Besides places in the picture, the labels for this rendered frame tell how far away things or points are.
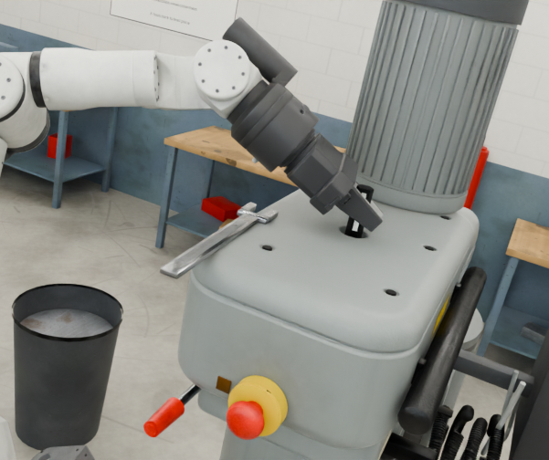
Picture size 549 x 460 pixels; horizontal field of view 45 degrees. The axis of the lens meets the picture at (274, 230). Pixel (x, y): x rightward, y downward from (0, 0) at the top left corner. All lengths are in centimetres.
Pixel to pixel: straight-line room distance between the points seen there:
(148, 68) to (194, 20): 496
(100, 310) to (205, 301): 260
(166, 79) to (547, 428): 76
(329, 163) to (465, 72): 27
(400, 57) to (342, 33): 428
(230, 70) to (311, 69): 456
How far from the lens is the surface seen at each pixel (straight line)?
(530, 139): 504
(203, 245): 70
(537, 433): 114
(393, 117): 97
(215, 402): 87
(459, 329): 88
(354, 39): 521
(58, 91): 82
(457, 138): 98
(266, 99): 78
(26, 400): 318
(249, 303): 67
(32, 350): 300
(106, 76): 81
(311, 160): 78
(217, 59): 77
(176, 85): 86
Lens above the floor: 217
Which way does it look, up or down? 21 degrees down
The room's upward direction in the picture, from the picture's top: 12 degrees clockwise
